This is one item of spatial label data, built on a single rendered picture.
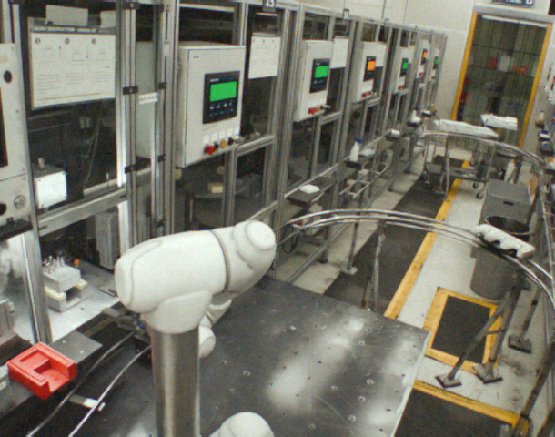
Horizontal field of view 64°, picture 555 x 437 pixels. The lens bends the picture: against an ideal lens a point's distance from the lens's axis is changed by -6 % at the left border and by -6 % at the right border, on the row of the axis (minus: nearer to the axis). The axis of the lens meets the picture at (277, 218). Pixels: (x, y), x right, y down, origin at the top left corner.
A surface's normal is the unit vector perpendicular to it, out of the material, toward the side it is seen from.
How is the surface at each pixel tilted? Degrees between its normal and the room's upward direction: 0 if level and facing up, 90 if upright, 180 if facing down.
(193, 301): 94
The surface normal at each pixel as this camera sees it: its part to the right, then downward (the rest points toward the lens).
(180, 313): 0.42, 0.46
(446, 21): -0.45, 0.31
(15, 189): 0.88, 0.26
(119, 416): 0.10, -0.91
